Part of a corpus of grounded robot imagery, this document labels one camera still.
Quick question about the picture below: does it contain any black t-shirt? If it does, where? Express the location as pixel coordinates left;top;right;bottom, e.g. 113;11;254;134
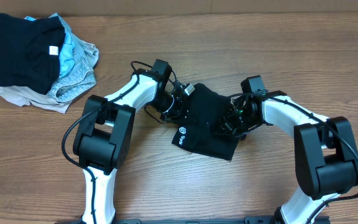
172;83;239;161

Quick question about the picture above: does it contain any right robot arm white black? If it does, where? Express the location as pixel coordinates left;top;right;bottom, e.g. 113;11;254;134
217;75;358;224

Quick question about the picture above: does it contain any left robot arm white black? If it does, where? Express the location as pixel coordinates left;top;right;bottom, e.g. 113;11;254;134
72;59;195;223

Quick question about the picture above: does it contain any light blue garment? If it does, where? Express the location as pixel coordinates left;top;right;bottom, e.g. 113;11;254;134
25;14;75;81

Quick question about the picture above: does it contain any beige folded garment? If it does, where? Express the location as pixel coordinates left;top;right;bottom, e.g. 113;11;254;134
0;86;71;114

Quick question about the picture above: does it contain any folded black garment on pile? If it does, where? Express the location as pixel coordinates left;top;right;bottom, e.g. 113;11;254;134
0;13;65;95

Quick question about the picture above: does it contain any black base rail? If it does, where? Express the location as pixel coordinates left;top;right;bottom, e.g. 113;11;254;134
54;215;279;224

